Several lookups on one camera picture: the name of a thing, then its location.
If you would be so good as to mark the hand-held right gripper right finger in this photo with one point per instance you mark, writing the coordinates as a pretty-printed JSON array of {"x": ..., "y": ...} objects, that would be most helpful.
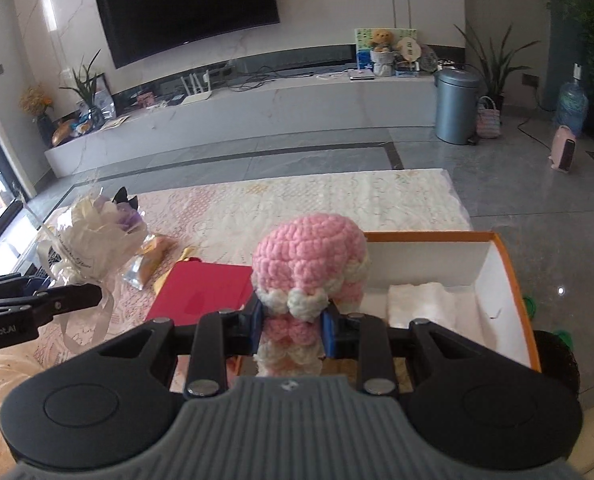
[{"x": 332, "y": 332}]

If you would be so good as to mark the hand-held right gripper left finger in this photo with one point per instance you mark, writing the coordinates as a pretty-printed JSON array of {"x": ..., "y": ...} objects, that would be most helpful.
[{"x": 257, "y": 329}]

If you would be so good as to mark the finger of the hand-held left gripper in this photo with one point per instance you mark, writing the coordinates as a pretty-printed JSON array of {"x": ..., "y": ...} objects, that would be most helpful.
[
  {"x": 67, "y": 301},
  {"x": 2, "y": 280}
]

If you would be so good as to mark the white flower bouquet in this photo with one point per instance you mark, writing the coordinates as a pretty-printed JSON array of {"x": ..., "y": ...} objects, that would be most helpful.
[{"x": 92, "y": 240}]

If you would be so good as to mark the pink white crochet doll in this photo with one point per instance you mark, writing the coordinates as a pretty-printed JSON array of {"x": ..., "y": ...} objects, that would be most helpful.
[{"x": 307, "y": 250}]

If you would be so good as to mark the clear snack packet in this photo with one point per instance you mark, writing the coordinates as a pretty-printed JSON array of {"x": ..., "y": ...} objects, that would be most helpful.
[{"x": 144, "y": 262}]

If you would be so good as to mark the yellow snack packet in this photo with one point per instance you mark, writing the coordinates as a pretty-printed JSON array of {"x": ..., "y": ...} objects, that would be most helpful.
[{"x": 174, "y": 265}]

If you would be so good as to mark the orange cardboard box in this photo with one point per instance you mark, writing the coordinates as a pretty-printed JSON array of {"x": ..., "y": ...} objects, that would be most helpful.
[{"x": 514, "y": 300}]

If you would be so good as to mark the red storage box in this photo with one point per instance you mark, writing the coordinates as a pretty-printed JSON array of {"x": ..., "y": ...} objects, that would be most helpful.
[{"x": 202, "y": 292}]

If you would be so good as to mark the lace printed tablecloth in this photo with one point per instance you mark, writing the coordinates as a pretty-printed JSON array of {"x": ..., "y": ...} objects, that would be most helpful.
[{"x": 277, "y": 200}]

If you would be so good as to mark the golden ornament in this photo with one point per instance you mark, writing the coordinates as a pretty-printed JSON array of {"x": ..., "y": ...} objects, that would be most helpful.
[{"x": 62, "y": 134}]

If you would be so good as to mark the blue snack bag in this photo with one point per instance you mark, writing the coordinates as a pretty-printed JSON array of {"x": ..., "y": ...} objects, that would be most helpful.
[{"x": 83, "y": 125}]

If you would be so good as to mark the dried yellow flowers vase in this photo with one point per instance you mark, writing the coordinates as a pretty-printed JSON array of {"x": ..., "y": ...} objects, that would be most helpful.
[{"x": 36, "y": 102}]

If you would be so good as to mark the loose papers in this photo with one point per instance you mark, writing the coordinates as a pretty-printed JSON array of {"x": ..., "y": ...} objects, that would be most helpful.
[{"x": 114, "y": 123}]

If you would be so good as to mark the green plant glass vase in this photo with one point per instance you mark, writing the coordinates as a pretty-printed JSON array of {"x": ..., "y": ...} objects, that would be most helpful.
[{"x": 88, "y": 90}]

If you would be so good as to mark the white marble television cabinet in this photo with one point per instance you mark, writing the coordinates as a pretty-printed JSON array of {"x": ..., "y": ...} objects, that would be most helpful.
[{"x": 277, "y": 115}]

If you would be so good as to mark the pink photo card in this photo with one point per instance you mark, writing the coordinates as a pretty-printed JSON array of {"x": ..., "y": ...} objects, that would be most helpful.
[{"x": 144, "y": 100}]

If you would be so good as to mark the black mesh wastebasket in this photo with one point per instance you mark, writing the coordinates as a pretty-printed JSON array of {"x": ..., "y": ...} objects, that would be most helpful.
[{"x": 559, "y": 365}]

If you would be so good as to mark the white router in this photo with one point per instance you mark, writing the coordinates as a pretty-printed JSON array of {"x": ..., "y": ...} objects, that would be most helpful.
[{"x": 197, "y": 97}]

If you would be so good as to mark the blue-grey trash bin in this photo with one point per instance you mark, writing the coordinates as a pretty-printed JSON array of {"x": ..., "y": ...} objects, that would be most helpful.
[{"x": 456, "y": 110}]

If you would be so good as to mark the white set-top box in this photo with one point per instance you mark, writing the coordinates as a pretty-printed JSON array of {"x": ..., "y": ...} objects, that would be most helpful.
[{"x": 362, "y": 76}]

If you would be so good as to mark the small woven basket bag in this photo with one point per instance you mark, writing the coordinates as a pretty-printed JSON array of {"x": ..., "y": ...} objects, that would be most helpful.
[{"x": 489, "y": 122}]

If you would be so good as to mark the teddy bear in basket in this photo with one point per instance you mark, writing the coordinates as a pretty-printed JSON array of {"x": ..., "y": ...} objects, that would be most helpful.
[{"x": 382, "y": 50}]

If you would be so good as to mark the green drawing board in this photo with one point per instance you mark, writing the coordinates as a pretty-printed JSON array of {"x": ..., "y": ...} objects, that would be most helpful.
[{"x": 363, "y": 45}]

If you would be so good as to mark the round paper fan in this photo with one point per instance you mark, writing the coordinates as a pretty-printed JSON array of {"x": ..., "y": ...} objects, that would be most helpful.
[{"x": 408, "y": 50}]

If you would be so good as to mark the pink space heater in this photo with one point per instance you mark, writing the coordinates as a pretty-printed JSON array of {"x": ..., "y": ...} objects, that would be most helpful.
[{"x": 564, "y": 152}]

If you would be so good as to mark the long-leaf potted plant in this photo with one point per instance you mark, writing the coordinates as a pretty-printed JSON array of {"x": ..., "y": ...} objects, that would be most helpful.
[{"x": 494, "y": 65}]

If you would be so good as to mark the blue water jug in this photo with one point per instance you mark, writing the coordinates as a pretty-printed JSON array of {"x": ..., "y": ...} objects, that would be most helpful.
[{"x": 573, "y": 105}]

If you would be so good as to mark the black wall television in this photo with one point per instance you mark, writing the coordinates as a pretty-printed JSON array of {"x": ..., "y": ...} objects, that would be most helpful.
[{"x": 187, "y": 5}]

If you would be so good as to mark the wall socket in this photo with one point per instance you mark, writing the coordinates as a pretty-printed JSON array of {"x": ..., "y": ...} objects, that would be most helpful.
[{"x": 529, "y": 80}]

